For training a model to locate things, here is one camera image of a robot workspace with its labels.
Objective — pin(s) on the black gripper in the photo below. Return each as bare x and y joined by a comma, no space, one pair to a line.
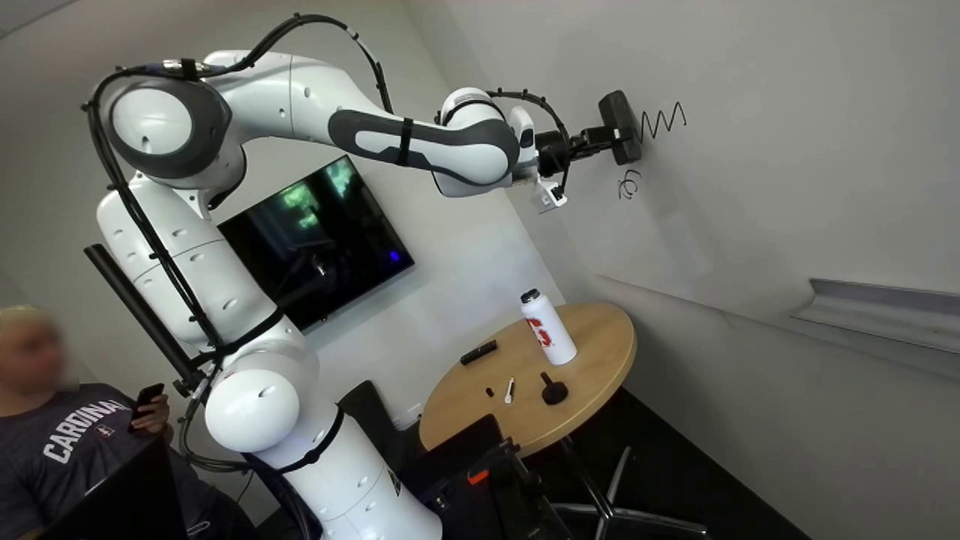
559,151

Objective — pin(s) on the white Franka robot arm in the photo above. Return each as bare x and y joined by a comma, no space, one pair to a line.
280,99

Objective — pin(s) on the white whiteboard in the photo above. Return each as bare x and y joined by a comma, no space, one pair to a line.
799,151

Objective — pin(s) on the white whiteboard tray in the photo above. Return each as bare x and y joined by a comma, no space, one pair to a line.
881,300

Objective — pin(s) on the person's left hand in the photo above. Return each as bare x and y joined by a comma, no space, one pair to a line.
151,416

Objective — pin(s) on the white bottle with red logo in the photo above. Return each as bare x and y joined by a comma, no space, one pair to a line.
549,334

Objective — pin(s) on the round wooden table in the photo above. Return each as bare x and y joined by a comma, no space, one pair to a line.
590,361

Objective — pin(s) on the black office chair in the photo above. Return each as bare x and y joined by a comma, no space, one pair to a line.
510,506

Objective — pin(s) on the chrome star table base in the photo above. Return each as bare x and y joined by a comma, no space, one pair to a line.
605,514

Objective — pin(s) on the black metal pole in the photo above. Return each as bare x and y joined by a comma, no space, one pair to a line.
131,300

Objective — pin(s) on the black phone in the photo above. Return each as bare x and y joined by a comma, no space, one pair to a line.
151,396

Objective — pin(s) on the black laptop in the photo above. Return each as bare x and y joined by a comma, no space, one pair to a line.
120,499

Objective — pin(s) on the person in grey shirt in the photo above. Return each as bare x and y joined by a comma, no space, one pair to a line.
61,440

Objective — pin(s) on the black wall television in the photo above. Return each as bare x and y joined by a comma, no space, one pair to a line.
319,250

